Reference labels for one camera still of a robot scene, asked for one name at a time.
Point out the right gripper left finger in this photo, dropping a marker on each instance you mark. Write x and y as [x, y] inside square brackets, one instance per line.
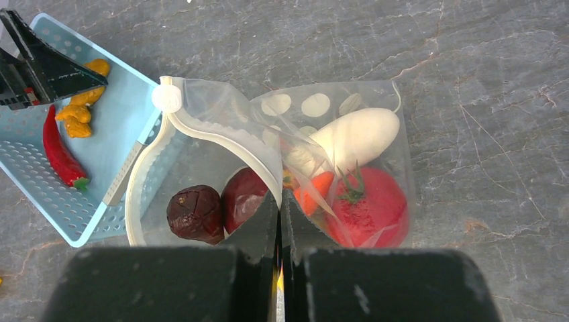
[234, 281]

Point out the white toy radish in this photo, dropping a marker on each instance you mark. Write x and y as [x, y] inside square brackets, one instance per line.
[356, 138]

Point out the dark red toy fruit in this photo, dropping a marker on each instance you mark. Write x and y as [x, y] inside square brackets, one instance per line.
[242, 195]

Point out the light blue plastic basket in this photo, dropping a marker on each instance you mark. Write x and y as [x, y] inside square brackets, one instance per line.
[123, 121]

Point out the orange toy carrot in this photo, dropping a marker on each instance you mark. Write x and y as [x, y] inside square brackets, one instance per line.
[308, 195]

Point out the clear polka dot zip bag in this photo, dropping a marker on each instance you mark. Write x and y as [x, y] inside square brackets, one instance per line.
[210, 130]

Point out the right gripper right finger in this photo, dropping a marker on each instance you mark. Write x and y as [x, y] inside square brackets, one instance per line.
[324, 282]

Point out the red toy tomato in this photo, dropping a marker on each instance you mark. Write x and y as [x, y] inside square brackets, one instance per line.
[370, 210]

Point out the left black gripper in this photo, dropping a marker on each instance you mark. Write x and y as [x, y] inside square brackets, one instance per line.
[40, 74]

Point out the yellow toy pear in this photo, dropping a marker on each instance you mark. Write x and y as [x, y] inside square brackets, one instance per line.
[277, 309]

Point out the red toy chili pepper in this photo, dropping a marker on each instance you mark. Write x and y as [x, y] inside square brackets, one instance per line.
[64, 164]

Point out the small dark red fruit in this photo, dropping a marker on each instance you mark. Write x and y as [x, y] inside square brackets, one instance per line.
[196, 213]

